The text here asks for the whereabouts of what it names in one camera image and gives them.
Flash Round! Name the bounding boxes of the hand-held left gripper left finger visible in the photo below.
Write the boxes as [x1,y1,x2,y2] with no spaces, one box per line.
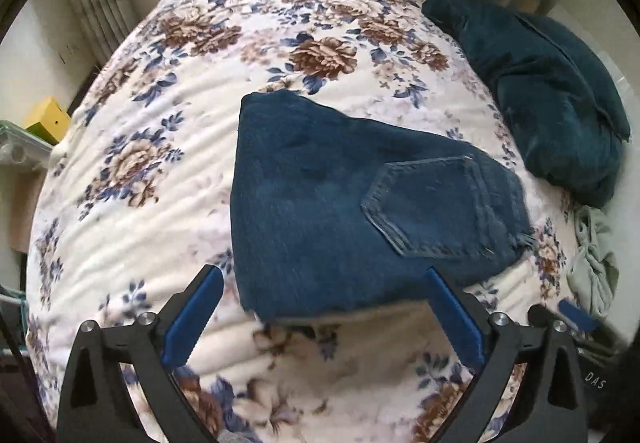
[56,264,225,443]

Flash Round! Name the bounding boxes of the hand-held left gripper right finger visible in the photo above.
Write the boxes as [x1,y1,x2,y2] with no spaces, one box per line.
[424,267,589,443]

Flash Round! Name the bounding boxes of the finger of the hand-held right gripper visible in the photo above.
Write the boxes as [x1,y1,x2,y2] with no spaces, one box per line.
[556,298,602,336]

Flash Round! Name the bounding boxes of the dark blue denim pants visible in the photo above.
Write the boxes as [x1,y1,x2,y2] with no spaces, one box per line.
[230,89,536,324]

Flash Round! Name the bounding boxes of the light green cloth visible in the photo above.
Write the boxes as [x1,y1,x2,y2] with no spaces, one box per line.
[566,205,621,321]

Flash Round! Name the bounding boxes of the floral blanket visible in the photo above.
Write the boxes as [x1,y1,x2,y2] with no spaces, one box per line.
[22,0,581,443]

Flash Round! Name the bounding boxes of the dark teal plush blanket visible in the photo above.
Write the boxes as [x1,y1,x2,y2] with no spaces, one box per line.
[421,0,632,208]

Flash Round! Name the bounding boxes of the clear plastic container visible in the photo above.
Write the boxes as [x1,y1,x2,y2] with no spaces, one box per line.
[0,120,53,168]

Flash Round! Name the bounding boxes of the yellow box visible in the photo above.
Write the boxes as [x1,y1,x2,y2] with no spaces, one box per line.
[24,96,71,146]

